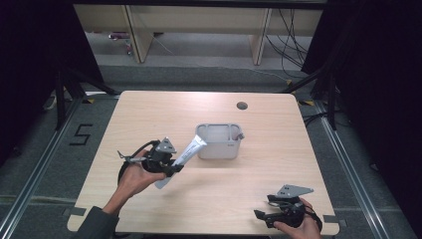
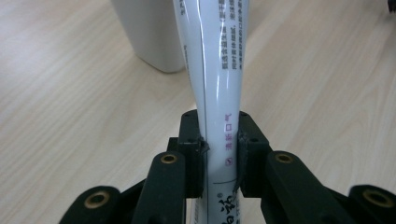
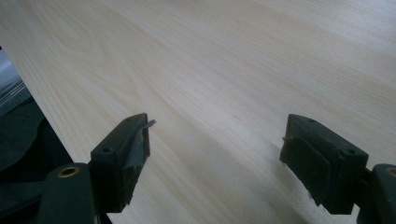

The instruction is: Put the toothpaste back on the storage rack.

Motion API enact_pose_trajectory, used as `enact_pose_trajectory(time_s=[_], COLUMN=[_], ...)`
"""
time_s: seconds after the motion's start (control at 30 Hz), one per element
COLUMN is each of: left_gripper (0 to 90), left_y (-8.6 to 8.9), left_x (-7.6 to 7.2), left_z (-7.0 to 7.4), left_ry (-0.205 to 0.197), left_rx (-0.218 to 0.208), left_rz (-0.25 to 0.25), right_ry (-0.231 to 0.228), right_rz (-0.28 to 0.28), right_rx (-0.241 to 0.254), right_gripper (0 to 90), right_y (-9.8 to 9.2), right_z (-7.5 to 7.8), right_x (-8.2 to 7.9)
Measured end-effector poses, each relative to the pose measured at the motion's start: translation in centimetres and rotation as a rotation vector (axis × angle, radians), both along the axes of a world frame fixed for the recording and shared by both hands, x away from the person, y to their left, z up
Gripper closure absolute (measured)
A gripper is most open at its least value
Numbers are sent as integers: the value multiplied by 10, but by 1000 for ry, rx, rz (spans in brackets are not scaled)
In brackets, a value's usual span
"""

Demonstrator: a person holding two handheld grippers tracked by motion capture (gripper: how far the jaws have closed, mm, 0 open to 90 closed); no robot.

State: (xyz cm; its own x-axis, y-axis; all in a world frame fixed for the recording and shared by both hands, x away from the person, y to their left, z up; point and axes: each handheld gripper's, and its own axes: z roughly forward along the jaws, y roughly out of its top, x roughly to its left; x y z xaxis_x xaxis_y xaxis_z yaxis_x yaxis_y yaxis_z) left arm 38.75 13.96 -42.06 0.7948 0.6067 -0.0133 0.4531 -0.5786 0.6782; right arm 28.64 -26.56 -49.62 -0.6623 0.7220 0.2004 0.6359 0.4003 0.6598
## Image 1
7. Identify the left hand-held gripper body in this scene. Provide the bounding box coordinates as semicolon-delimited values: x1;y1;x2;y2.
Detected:
116;136;177;174

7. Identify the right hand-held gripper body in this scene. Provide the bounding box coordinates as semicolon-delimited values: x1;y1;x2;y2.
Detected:
274;184;315;229

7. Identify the white toothpaste tube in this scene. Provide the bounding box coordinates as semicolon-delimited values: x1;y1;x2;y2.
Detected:
154;134;208;190

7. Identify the grey plastic storage basket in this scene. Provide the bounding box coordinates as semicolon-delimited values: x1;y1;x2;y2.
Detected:
194;122;245;160

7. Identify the person's left hand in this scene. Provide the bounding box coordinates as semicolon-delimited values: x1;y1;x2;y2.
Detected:
110;149;167;209

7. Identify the person's right hand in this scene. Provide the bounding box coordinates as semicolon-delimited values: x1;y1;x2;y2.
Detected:
273;197;323;239

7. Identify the black metal stand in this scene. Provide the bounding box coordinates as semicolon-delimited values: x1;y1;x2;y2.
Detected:
281;64;340;131
54;64;121;131

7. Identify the pink and red floor clutter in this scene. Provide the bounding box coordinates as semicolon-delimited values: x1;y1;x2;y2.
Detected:
107;31;134;57

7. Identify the black curtain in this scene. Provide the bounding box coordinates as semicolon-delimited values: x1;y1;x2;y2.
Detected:
301;0;422;239
0;0;106;167

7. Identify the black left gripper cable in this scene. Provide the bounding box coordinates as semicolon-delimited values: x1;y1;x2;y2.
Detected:
116;139;161;185

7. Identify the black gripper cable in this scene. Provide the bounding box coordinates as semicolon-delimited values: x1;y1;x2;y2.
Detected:
307;204;323;233
116;139;161;185

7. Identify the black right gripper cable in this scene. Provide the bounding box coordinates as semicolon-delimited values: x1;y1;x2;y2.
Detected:
307;204;323;233

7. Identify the aluminium floor rail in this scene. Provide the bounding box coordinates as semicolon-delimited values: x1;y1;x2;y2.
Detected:
314;99;391;239
0;95;85;239

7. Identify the bundle of black hanging cables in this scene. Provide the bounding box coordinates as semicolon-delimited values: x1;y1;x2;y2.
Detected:
264;8;311;72

